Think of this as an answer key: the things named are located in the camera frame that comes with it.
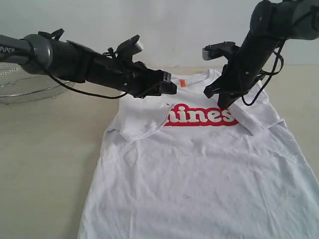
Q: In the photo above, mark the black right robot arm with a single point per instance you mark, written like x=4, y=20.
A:
x=271, y=25

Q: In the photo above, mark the white t-shirt red logo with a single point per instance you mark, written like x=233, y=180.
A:
x=179, y=167

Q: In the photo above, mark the metal wire mesh basket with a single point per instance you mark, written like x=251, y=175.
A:
x=18, y=86

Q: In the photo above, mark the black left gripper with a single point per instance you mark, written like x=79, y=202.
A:
x=142, y=81

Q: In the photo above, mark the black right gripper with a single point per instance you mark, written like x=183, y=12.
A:
x=237, y=79

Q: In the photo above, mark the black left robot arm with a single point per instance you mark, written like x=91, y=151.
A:
x=44, y=54

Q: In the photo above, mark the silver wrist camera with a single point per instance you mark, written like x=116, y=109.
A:
x=227, y=49
x=126, y=50

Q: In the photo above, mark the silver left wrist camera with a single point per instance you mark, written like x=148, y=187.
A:
x=126, y=50

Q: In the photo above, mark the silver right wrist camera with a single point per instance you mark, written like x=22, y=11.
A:
x=227, y=49

